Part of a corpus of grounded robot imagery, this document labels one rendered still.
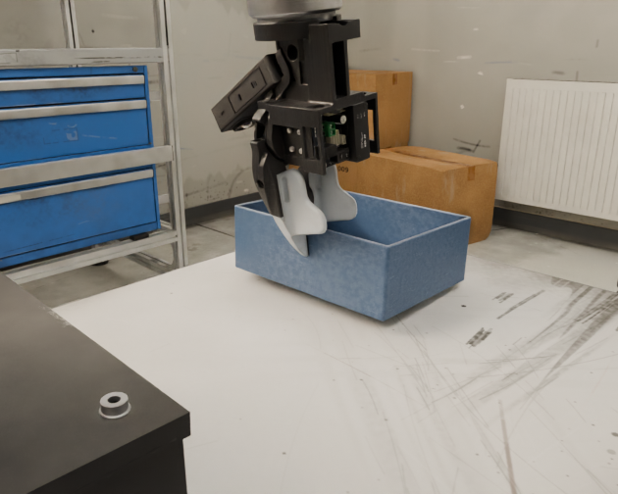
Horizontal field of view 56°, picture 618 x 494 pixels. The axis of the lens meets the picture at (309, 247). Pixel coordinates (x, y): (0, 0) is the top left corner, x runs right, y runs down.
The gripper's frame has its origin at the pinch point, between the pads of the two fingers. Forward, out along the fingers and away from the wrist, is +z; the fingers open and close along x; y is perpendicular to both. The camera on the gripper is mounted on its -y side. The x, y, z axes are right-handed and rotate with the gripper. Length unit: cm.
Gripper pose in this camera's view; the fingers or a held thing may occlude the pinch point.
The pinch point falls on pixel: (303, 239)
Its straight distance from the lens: 56.8
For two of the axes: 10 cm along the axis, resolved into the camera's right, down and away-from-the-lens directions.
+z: 0.9, 9.1, 4.1
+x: 7.1, -3.5, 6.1
